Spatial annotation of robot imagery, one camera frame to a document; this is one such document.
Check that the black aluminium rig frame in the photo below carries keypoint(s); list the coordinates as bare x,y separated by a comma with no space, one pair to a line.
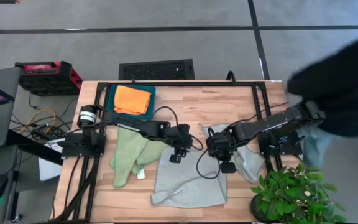
197,83

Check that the black power strip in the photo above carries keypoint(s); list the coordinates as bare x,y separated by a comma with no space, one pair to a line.
42,133

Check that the black desk leg with caster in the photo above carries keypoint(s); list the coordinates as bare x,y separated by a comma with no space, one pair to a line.
15,202

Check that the black floor vent grate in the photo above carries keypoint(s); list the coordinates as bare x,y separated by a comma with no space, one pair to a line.
157,70

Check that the white paper sheet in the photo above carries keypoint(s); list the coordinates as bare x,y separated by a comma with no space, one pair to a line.
50,169

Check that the person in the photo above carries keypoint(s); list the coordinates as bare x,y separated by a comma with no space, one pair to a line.
346,87

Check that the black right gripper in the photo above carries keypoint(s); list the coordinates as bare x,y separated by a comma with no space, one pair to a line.
224,144

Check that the green potted plant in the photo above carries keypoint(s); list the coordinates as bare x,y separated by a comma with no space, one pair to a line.
291,199

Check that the green microfiber towel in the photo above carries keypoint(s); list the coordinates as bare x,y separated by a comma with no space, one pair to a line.
126,155

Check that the grey waffle microfiber towel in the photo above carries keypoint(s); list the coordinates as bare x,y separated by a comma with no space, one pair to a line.
250,165
188,186

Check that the red and black tool case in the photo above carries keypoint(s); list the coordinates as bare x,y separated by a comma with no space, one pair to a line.
48,81

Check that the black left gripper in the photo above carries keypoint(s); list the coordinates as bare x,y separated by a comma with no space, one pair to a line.
177,137

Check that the teal plastic tray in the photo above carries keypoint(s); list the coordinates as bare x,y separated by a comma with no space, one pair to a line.
152,90

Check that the orange microfiber towel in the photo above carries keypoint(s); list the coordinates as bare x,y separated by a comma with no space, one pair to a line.
132,99

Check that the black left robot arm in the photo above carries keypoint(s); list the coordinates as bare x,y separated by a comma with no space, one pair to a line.
135,126

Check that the black desk support bar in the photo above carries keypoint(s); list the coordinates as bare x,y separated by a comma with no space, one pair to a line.
33,147

